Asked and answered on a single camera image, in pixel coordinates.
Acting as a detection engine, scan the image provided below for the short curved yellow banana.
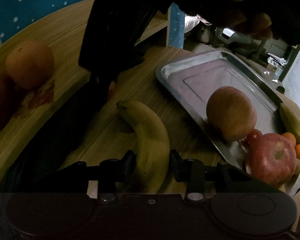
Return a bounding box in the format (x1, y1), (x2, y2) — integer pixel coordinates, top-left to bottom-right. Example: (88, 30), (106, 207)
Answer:
(116, 100), (170, 193)

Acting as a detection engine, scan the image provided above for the yellowish red apple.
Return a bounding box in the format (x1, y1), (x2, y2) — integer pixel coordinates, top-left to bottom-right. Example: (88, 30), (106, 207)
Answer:
(206, 86), (257, 141)

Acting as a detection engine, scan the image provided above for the red pink apple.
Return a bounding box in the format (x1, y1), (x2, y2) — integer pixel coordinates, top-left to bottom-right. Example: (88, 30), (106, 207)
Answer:
(245, 133), (296, 189)

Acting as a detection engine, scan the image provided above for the brown kiwi front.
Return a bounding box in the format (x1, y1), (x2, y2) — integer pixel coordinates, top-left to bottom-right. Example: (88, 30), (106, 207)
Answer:
(294, 158), (300, 176)

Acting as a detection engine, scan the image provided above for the long yellow banana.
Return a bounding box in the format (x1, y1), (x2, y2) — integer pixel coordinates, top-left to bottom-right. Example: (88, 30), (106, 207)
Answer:
(279, 102), (300, 144)

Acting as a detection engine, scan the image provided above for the wooden desk shelf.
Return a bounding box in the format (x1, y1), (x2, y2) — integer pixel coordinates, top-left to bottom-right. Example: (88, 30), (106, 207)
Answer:
(0, 0), (171, 188)

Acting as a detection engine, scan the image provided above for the right shelf apple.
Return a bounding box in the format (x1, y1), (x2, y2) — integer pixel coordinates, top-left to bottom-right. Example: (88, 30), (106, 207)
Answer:
(5, 41), (55, 90)

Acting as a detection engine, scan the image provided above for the cluttered wooden desk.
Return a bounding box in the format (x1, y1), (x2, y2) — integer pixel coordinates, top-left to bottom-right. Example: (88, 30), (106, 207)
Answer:
(252, 39), (300, 82)

